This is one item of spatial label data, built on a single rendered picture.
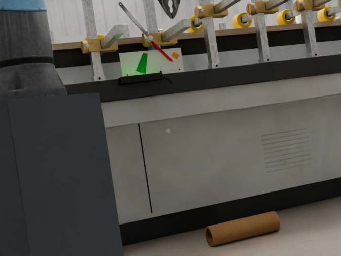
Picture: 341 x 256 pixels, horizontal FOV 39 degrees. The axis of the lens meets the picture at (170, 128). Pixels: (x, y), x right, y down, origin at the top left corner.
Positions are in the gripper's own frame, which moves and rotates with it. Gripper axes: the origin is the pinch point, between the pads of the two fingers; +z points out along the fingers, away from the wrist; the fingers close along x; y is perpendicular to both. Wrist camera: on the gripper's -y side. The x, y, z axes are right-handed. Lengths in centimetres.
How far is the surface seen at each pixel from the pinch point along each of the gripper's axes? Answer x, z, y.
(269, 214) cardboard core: 23, 80, -28
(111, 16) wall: -206, -179, -728
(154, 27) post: -10.6, -1.3, -22.0
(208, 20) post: 10.5, -2.4, -33.7
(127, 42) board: -25.8, -0.1, -36.6
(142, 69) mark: -17.3, 14.9, -17.4
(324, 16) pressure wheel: 66, -4, -89
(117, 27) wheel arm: -17.5, 2.8, 10.9
